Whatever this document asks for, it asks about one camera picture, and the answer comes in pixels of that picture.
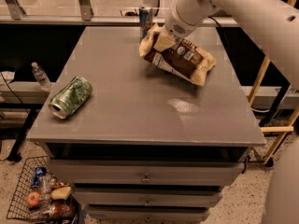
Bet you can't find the red snack bag in basket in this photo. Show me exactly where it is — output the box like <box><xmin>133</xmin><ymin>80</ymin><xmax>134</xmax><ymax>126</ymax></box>
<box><xmin>49</xmin><ymin>203</ymin><xmax>75</xmax><ymax>218</ymax></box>

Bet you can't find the blue can in basket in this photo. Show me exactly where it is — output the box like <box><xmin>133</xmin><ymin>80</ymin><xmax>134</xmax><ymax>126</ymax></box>
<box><xmin>31</xmin><ymin>166</ymin><xmax>47</xmax><ymax>188</ymax></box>

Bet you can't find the top drawer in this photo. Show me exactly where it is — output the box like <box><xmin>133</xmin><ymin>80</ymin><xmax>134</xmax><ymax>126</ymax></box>
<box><xmin>49</xmin><ymin>160</ymin><xmax>243</xmax><ymax>186</ymax></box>

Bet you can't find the yellow sponge in basket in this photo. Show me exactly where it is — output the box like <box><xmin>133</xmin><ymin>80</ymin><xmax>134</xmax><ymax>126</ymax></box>
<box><xmin>50</xmin><ymin>187</ymin><xmax>71</xmax><ymax>201</ymax></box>

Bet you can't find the bottom drawer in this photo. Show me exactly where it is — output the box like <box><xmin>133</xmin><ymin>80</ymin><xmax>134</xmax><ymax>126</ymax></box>
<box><xmin>87</xmin><ymin>206</ymin><xmax>209</xmax><ymax>223</ymax></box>

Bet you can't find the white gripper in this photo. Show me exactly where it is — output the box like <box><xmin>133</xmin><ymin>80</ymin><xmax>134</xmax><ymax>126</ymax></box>
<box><xmin>153</xmin><ymin>3</ymin><xmax>199</xmax><ymax>52</ymax></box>

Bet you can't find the drawer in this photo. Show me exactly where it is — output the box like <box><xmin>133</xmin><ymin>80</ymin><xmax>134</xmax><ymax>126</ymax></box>
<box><xmin>87</xmin><ymin>206</ymin><xmax>209</xmax><ymax>223</ymax></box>
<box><xmin>74</xmin><ymin>188</ymin><xmax>222</xmax><ymax>207</ymax></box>
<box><xmin>49</xmin><ymin>160</ymin><xmax>243</xmax><ymax>186</ymax></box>

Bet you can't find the red apple in basket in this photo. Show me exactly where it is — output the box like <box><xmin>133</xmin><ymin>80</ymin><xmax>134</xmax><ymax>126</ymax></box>
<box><xmin>26</xmin><ymin>191</ymin><xmax>40</xmax><ymax>207</ymax></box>

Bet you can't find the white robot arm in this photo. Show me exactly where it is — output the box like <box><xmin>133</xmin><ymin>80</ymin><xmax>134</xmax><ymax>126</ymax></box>
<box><xmin>164</xmin><ymin>0</ymin><xmax>299</xmax><ymax>224</ymax></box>

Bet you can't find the green soda can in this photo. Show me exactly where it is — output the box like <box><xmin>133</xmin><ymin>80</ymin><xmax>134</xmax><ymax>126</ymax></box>
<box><xmin>49</xmin><ymin>76</ymin><xmax>93</xmax><ymax>119</ymax></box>

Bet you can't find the brown chip bag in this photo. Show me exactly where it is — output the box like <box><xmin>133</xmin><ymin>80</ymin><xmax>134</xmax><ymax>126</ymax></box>
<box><xmin>139</xmin><ymin>23</ymin><xmax>217</xmax><ymax>86</ymax></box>

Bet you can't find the middle drawer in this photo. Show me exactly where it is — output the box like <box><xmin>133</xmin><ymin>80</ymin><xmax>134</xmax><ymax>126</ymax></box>
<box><xmin>74</xmin><ymin>188</ymin><xmax>222</xmax><ymax>207</ymax></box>

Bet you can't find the dark side table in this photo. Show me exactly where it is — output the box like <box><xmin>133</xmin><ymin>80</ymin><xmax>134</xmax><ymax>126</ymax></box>
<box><xmin>0</xmin><ymin>81</ymin><xmax>49</xmax><ymax>162</ymax></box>

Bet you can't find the blue energy drink can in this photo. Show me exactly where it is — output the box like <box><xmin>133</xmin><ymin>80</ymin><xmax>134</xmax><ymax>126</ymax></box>
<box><xmin>139</xmin><ymin>6</ymin><xmax>152</xmax><ymax>39</ymax></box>

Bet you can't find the clear plastic water bottle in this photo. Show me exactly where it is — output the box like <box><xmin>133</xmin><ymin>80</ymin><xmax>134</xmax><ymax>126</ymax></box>
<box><xmin>31</xmin><ymin>63</ymin><xmax>51</xmax><ymax>92</ymax></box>

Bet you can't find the grey drawer cabinet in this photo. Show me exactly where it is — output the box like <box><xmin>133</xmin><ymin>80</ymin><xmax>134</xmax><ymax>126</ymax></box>
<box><xmin>28</xmin><ymin>27</ymin><xmax>264</xmax><ymax>211</ymax></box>

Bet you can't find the clear bottle in basket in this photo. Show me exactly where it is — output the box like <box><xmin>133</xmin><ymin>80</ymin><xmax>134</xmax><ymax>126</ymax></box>
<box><xmin>39</xmin><ymin>174</ymin><xmax>51</xmax><ymax>203</ymax></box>

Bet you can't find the wooden easel frame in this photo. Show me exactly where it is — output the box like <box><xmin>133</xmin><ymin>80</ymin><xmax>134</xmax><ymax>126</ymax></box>
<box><xmin>249</xmin><ymin>0</ymin><xmax>299</xmax><ymax>167</ymax></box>

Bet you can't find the wire basket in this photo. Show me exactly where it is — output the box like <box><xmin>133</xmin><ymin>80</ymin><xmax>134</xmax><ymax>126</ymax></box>
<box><xmin>6</xmin><ymin>155</ymin><xmax>78</xmax><ymax>224</ymax></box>

